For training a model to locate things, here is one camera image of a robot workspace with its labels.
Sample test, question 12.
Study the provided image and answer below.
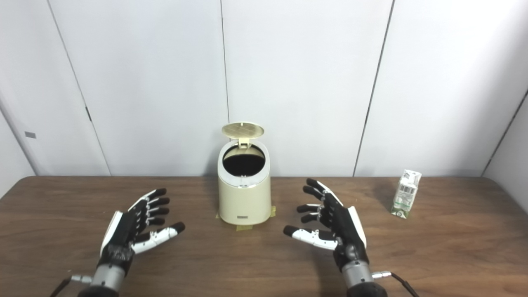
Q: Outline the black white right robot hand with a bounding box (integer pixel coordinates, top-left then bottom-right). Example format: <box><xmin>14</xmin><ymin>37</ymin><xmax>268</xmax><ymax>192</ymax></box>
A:
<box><xmin>283</xmin><ymin>178</ymin><xmax>369</xmax><ymax>273</ymax></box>

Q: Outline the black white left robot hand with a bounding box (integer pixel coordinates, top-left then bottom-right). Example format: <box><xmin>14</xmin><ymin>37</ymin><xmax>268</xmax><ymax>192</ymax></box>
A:
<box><xmin>97</xmin><ymin>189</ymin><xmax>186</xmax><ymax>275</ymax></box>

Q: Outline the white green milk carton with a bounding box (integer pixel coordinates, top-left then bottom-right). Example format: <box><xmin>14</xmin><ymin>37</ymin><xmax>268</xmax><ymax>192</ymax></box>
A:
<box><xmin>390</xmin><ymin>169</ymin><xmax>422</xmax><ymax>219</ymax></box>

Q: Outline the cream-colored round bin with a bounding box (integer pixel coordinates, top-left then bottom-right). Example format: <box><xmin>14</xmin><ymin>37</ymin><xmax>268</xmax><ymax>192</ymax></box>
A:
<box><xmin>217</xmin><ymin>140</ymin><xmax>271</xmax><ymax>226</ymax></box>

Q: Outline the cream round bin lid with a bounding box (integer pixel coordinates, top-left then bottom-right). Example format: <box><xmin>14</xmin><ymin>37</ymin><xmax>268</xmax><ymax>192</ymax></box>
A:
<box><xmin>222</xmin><ymin>122</ymin><xmax>265</xmax><ymax>150</ymax></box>

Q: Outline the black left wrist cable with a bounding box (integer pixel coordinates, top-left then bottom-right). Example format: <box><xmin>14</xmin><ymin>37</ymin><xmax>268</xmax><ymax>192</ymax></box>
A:
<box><xmin>49</xmin><ymin>275</ymin><xmax>92</xmax><ymax>297</ymax></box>

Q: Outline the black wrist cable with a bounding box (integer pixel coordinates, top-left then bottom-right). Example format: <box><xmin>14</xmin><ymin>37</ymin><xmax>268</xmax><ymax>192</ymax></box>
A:
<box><xmin>371</xmin><ymin>271</ymin><xmax>419</xmax><ymax>297</ymax></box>
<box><xmin>49</xmin><ymin>275</ymin><xmax>92</xmax><ymax>297</ymax></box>

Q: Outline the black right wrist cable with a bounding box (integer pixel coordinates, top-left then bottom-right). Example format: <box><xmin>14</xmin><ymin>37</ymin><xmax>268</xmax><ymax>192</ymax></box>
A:
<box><xmin>371</xmin><ymin>271</ymin><xmax>419</xmax><ymax>297</ymax></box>

